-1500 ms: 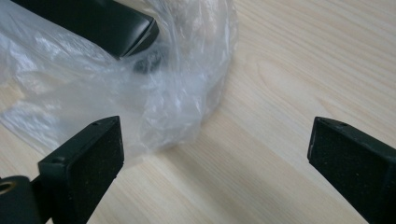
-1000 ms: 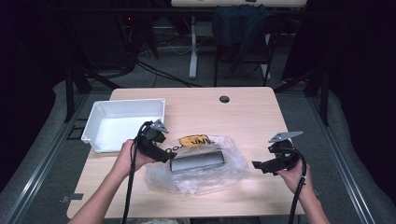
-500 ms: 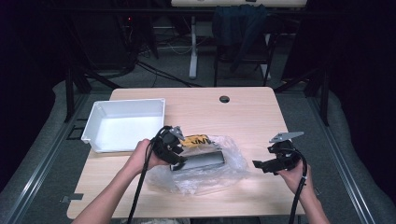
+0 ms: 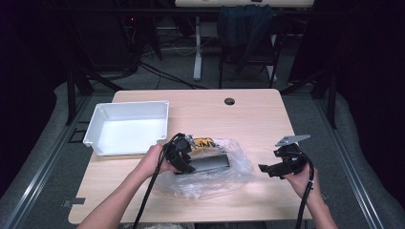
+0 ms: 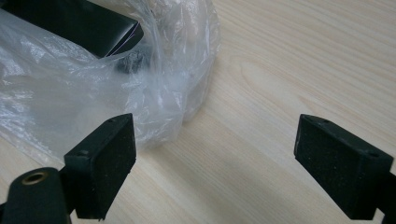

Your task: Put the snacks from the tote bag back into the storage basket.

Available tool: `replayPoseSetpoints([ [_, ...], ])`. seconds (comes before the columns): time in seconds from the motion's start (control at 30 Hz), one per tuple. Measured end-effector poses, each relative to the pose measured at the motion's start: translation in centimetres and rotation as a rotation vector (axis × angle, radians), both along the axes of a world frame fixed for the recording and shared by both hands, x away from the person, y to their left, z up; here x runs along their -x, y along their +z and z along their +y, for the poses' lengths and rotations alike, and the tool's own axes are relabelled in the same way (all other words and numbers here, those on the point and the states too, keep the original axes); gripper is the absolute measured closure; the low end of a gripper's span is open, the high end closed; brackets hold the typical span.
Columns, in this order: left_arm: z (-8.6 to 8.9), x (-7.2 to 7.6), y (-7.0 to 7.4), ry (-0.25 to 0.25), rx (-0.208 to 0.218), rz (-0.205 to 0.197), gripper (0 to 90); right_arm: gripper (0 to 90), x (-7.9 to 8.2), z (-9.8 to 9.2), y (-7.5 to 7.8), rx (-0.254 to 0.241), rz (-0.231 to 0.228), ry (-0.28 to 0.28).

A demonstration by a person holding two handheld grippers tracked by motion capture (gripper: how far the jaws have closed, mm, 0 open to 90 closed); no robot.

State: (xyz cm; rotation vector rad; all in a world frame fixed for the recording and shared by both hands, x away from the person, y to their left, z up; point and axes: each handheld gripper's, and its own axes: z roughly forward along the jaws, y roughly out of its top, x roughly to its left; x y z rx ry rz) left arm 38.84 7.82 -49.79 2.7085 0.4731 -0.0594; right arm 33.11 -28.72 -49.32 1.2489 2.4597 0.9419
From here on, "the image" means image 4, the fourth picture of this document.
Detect black floor cables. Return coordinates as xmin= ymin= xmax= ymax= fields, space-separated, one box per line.
xmin=139 ymin=60 xmax=208 ymax=91

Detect black rectangular box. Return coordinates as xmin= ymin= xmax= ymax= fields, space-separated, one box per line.
xmin=187 ymin=154 xmax=231 ymax=175

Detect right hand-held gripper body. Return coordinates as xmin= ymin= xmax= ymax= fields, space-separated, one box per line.
xmin=273 ymin=134 xmax=311 ymax=177

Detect white plastic tray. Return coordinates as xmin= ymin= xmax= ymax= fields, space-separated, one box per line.
xmin=82 ymin=100 xmax=170 ymax=157

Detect person's left hand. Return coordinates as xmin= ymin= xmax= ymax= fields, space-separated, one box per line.
xmin=138 ymin=143 xmax=180 ymax=181

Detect white desk leg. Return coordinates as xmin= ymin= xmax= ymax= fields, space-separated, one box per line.
xmin=193 ymin=15 xmax=203 ymax=81

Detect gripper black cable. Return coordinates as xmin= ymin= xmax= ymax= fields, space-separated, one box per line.
xmin=132 ymin=133 xmax=185 ymax=229
xmin=293 ymin=152 xmax=316 ymax=229

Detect person's right hand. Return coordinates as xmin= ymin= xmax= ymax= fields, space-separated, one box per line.
xmin=282 ymin=164 xmax=320 ymax=202

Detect black chair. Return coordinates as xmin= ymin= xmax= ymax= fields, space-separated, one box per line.
xmin=218 ymin=41 xmax=283 ymax=90

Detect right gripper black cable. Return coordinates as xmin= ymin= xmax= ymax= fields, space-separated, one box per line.
xmin=293 ymin=152 xmax=316 ymax=229

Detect aluminium rail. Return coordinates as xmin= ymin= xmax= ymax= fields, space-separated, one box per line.
xmin=0 ymin=94 xmax=94 ymax=229
xmin=313 ymin=98 xmax=387 ymax=229

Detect black metal stand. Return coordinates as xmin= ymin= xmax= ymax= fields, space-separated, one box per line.
xmin=65 ymin=68 xmax=124 ymax=126
xmin=280 ymin=68 xmax=338 ymax=130

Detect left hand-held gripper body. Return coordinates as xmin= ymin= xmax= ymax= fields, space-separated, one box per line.
xmin=162 ymin=133 xmax=197 ymax=173

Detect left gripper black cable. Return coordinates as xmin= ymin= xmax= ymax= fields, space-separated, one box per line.
xmin=132 ymin=133 xmax=185 ymax=229

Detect grey metal bracket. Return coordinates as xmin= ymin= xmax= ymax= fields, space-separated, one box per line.
xmin=61 ymin=197 xmax=87 ymax=208

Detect dark blue cloth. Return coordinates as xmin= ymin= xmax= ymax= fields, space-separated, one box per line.
xmin=218 ymin=4 xmax=275 ymax=74

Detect clear plastic bag yellow face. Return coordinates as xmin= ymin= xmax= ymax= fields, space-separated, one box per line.
xmin=154 ymin=136 xmax=258 ymax=200

